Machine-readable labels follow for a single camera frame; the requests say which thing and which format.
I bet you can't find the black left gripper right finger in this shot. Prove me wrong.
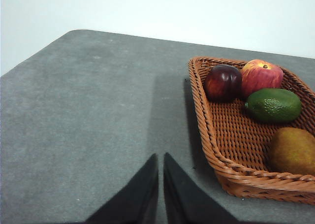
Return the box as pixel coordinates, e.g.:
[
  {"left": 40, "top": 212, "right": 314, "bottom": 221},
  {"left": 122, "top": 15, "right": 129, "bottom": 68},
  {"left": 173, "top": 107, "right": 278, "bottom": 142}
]
[{"left": 163, "top": 152, "right": 241, "bottom": 224}]

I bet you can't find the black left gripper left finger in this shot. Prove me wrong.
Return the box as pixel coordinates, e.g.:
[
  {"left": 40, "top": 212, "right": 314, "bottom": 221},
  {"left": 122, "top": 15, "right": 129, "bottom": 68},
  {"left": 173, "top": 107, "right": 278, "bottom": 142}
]
[{"left": 85, "top": 153, "right": 159, "bottom": 224}]

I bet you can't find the brown wicker basket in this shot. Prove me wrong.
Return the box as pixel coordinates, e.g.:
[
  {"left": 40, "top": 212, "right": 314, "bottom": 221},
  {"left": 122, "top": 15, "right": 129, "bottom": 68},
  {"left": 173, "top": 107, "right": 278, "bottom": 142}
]
[{"left": 188, "top": 56, "right": 315, "bottom": 206}]

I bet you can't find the dark purple plum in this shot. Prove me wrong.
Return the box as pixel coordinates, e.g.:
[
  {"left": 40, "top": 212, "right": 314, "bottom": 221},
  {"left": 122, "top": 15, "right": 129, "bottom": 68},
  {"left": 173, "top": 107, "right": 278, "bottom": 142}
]
[{"left": 204, "top": 64, "right": 243, "bottom": 103}]

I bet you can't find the green avocado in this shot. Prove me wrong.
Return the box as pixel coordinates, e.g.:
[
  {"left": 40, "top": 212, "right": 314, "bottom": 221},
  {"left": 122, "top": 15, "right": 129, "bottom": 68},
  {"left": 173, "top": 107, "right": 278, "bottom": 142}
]
[{"left": 244, "top": 88, "right": 303, "bottom": 123}]

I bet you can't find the red peach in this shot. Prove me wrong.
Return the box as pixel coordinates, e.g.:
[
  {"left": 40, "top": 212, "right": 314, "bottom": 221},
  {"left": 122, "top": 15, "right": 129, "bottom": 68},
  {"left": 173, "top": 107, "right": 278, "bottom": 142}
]
[{"left": 240, "top": 59, "right": 284, "bottom": 98}]

